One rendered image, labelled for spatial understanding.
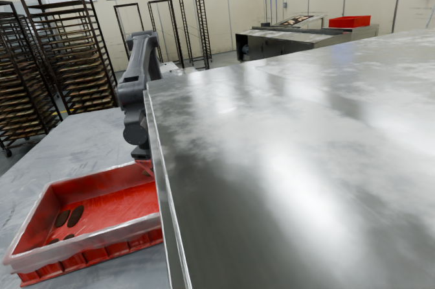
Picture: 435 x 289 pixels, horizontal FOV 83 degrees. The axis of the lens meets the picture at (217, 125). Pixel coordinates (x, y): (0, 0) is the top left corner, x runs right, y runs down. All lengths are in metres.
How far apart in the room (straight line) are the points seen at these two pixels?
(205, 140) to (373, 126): 0.11
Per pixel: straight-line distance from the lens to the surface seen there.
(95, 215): 0.96
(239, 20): 8.82
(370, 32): 4.64
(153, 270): 0.73
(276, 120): 0.19
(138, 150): 0.72
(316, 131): 0.18
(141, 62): 0.77
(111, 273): 0.78
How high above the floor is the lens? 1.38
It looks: 25 degrees down
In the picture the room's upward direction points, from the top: 8 degrees counter-clockwise
